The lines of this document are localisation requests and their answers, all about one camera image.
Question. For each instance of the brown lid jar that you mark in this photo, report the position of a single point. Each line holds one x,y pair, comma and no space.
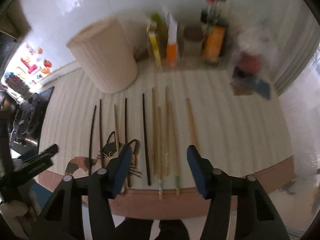
192,41

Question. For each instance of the red cap sauce bottle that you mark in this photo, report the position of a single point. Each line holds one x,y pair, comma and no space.
207,8

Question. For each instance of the light wooden chopstick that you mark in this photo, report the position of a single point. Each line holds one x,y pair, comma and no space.
116,129

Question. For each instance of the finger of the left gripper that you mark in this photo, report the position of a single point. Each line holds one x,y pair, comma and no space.
40,158

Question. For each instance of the yellow green seasoning packet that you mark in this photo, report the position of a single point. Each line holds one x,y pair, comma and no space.
157,34

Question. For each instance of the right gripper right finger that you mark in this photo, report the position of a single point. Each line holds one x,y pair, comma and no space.
219,188

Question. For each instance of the orange white seasoning box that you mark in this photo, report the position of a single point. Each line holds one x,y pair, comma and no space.
171,55

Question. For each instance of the cream utensil holder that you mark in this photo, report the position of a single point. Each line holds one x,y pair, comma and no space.
102,50

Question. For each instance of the orange label sauce bottle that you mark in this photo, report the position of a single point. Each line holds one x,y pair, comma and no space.
216,25

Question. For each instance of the red jar in bag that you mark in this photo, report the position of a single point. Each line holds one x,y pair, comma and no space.
255,50

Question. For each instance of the black chopstick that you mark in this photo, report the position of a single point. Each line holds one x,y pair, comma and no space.
91,142
146,143
128,183

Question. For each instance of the black gas stove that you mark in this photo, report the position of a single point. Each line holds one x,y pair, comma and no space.
29,118

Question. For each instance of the colourful wall stickers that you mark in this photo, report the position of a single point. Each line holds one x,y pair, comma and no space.
27,67

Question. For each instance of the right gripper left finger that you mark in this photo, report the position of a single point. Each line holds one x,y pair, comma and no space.
103,185

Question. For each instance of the bamboo chopstick green band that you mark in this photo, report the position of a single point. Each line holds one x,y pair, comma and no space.
174,150

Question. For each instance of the dark brown chopstick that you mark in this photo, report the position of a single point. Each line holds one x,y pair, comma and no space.
101,135

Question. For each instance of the striped cat placemat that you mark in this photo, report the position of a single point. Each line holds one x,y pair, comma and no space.
240,135

